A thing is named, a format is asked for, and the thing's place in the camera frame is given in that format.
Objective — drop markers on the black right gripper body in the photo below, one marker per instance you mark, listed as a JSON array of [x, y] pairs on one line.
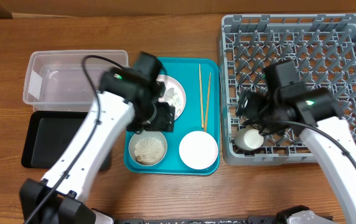
[[256, 108]]

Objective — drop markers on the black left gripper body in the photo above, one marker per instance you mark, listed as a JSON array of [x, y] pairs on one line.
[[154, 116]]

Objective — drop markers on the clear plastic wrap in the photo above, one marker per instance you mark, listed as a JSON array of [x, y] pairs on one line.
[[172, 97]]

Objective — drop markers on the white ceramic cup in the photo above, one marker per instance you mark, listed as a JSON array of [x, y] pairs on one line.
[[248, 139]]

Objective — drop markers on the grey bowl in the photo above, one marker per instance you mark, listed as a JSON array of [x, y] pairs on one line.
[[145, 134]]

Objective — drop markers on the white rice grains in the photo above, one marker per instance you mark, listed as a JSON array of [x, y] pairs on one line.
[[149, 151]]

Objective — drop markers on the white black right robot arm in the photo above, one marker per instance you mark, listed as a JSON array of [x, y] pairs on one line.
[[315, 118]]

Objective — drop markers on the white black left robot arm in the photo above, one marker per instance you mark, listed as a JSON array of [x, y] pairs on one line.
[[126, 99]]

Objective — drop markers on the grey plastic dishwasher rack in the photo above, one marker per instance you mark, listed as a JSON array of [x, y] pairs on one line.
[[323, 49]]

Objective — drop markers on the clear plastic waste bin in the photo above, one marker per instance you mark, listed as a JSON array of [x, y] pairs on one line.
[[55, 80]]

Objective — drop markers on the pink round plate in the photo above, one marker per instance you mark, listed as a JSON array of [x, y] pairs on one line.
[[173, 83]]

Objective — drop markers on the pink shallow bowl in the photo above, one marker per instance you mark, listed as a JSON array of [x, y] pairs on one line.
[[198, 150]]

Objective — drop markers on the teal plastic tray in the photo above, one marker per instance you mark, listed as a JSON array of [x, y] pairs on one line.
[[186, 72]]

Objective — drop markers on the right wooden chopstick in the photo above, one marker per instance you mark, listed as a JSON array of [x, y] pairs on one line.
[[207, 102]]

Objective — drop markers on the wooden chopstick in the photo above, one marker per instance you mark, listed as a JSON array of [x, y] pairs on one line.
[[201, 97], [207, 102]]

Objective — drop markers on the left wooden chopstick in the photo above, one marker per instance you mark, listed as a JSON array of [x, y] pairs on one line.
[[201, 97]]

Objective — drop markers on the black plastic tray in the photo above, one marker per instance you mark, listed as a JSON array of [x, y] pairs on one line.
[[48, 135]]

